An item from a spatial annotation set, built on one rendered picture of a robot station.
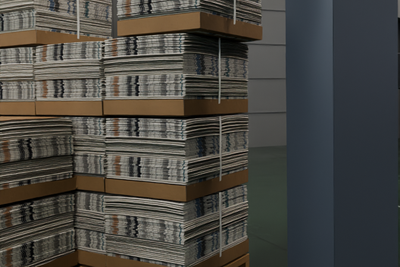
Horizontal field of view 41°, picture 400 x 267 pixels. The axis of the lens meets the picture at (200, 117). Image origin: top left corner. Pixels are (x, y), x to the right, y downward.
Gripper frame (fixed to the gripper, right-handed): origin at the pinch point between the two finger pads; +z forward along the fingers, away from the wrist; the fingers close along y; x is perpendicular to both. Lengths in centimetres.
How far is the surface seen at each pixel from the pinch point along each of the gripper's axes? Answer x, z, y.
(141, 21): -26.5, 9.2, 17.7
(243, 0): -7.1, 1.7, -6.9
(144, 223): -26, 66, 19
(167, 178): -18, 53, 18
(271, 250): -27, 96, -70
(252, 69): -245, -5, -495
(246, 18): -7.2, 7.0, -9.0
